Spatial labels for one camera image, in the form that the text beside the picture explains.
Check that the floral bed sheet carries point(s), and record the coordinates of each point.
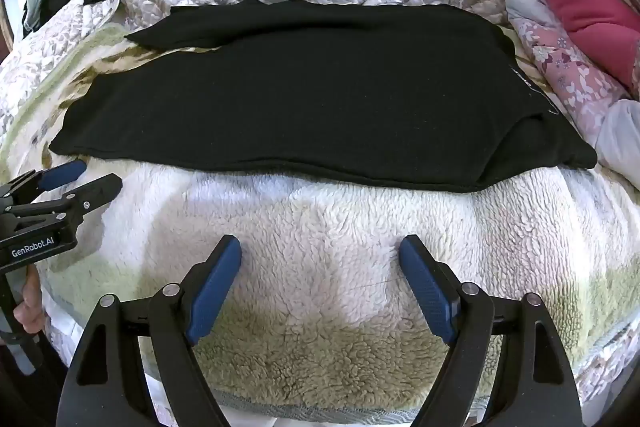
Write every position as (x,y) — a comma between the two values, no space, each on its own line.
(607,352)

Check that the pink cloth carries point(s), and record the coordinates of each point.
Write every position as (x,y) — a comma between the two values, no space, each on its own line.
(585,7)

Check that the floral fleece blanket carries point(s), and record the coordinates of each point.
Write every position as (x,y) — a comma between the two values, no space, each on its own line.
(325,257)

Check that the pink floral quilt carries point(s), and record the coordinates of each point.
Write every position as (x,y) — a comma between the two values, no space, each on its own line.
(550,57)

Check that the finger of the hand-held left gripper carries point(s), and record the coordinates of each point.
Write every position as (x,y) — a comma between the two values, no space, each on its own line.
(62,173)
(95,192)

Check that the black pants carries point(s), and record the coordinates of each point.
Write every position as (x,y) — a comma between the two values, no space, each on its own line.
(320,107)

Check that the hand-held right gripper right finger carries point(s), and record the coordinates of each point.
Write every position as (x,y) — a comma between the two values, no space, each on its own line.
(430,292)

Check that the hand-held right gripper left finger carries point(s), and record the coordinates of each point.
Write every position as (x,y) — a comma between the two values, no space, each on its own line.
(215,292)

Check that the person's left hand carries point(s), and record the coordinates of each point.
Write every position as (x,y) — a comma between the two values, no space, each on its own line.
(30,307)

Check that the pale blue cloth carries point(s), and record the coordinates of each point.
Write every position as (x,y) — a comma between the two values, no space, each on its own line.
(622,137)

